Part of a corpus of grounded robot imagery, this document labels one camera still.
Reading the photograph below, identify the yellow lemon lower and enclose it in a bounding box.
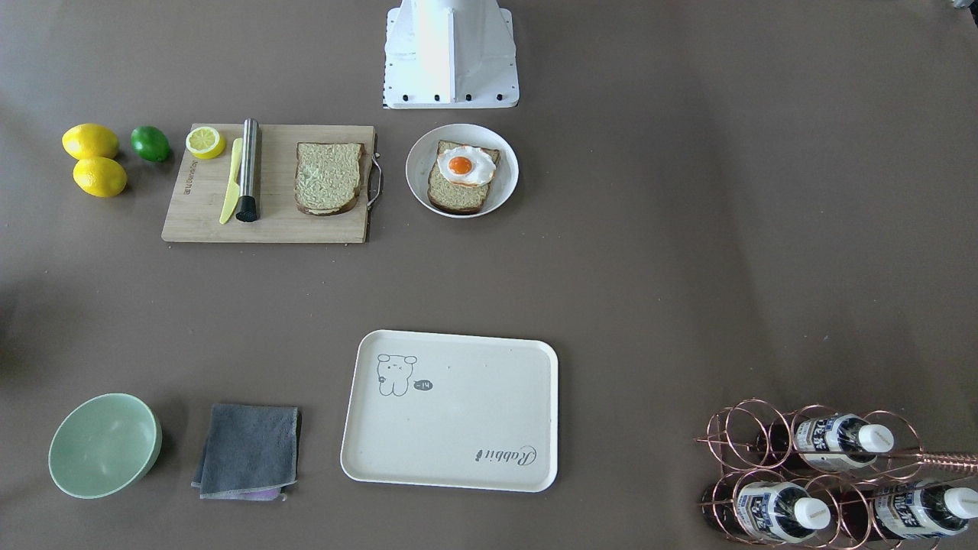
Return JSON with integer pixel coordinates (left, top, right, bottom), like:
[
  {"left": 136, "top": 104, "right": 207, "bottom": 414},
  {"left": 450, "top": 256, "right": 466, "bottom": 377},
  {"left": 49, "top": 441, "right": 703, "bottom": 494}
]
[{"left": 73, "top": 157, "right": 127, "bottom": 198}]

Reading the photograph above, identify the yellow plastic knife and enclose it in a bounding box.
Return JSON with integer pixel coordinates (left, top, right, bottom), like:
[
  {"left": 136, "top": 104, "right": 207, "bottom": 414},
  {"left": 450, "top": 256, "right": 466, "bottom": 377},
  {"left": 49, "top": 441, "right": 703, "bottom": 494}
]
[{"left": 218, "top": 137, "right": 244, "bottom": 224}]

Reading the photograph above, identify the fried egg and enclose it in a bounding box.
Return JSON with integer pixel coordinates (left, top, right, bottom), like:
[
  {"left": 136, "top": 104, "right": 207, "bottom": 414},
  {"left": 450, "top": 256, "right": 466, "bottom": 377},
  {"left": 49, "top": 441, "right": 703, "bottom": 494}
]
[{"left": 436, "top": 145, "right": 497, "bottom": 188}]

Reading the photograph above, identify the steel muddler black tip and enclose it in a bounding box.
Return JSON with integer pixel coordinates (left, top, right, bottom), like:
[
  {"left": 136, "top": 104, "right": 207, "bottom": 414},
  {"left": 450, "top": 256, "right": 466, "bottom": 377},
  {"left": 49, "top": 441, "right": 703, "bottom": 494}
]
[{"left": 235, "top": 118, "right": 259, "bottom": 222}]

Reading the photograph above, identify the copper wire bottle rack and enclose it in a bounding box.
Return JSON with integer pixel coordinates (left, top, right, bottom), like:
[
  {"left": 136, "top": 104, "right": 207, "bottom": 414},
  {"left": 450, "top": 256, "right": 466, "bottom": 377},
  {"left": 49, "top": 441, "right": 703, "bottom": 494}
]
[{"left": 700, "top": 398, "right": 976, "bottom": 549}]

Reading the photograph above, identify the tea bottle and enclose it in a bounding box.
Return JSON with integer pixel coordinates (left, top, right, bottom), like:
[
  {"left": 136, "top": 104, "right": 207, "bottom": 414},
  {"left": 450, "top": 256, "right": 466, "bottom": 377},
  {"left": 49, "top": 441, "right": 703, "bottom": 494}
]
[
  {"left": 749, "top": 413, "right": 895, "bottom": 474},
  {"left": 838, "top": 480, "right": 977, "bottom": 541},
  {"left": 700, "top": 481, "right": 832, "bottom": 544}
]

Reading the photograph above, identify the grey folded cloth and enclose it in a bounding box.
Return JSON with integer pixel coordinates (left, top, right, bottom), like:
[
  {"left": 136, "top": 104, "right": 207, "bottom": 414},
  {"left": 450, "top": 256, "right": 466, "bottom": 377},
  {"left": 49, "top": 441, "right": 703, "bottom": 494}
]
[{"left": 191, "top": 403, "right": 300, "bottom": 502}]

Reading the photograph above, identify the green lime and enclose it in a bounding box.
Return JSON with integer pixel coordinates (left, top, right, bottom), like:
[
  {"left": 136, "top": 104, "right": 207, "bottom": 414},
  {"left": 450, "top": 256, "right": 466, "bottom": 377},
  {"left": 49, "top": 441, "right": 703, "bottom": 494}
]
[{"left": 130, "top": 125, "right": 171, "bottom": 163}]

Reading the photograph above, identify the white round plate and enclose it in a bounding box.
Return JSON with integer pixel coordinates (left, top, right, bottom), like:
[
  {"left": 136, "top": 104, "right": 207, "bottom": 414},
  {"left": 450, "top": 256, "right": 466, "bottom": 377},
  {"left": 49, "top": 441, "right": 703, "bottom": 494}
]
[{"left": 405, "top": 123, "right": 520, "bottom": 219}]

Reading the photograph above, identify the wooden cutting board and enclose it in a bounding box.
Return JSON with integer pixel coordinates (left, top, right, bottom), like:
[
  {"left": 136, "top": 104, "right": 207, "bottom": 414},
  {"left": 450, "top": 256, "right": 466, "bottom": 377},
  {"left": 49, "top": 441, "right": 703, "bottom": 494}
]
[{"left": 161, "top": 123, "right": 377, "bottom": 243}]

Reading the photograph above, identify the yellow lemon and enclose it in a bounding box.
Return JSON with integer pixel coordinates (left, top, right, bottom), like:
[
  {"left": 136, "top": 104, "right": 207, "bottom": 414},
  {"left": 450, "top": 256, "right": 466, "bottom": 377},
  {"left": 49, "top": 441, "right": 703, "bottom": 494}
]
[
  {"left": 60, "top": 123, "right": 119, "bottom": 160},
  {"left": 73, "top": 157, "right": 127, "bottom": 198}
]

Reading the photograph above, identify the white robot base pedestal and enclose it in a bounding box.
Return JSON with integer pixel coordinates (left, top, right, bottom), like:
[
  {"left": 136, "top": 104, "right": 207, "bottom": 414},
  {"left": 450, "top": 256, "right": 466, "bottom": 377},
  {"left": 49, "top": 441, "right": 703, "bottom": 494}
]
[{"left": 382, "top": 1, "right": 520, "bottom": 109}]

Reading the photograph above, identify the green bowl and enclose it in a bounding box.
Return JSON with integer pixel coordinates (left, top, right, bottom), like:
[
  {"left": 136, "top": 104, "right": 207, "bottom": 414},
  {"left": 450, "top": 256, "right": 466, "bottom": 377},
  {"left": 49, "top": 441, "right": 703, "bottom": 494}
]
[{"left": 48, "top": 393, "right": 162, "bottom": 499}]

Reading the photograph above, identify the half lemon slice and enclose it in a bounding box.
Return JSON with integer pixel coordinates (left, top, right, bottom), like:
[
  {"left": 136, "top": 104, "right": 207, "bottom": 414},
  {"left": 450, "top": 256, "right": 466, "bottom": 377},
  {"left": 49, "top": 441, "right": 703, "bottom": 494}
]
[{"left": 185, "top": 126, "right": 226, "bottom": 160}]

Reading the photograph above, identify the bread slice under egg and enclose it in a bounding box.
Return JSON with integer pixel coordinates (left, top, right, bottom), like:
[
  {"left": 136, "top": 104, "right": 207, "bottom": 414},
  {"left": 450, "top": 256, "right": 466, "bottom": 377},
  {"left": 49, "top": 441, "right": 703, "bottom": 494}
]
[{"left": 427, "top": 141, "right": 500, "bottom": 215}]

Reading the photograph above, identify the tea bottle upper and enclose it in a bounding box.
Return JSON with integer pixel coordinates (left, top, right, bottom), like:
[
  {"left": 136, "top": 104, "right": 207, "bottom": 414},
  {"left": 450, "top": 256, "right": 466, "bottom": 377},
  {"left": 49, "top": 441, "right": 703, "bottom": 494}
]
[{"left": 749, "top": 413, "right": 895, "bottom": 474}]

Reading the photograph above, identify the cream rabbit tray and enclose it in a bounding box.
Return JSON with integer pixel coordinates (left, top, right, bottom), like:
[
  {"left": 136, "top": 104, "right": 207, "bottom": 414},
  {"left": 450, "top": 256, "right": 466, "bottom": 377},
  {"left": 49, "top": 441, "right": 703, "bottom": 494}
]
[{"left": 340, "top": 328, "right": 559, "bottom": 492}]

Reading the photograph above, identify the yellow lemon upper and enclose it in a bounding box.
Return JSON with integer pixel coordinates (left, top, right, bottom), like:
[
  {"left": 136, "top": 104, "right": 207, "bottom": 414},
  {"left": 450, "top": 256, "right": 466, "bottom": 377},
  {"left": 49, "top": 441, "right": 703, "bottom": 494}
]
[{"left": 60, "top": 123, "right": 119, "bottom": 160}]

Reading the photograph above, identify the bread slice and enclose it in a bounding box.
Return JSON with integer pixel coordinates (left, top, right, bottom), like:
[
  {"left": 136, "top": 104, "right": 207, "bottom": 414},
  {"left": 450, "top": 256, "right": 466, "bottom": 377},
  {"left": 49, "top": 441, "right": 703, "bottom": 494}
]
[
  {"left": 294, "top": 142, "right": 364, "bottom": 216},
  {"left": 427, "top": 141, "right": 500, "bottom": 215}
]

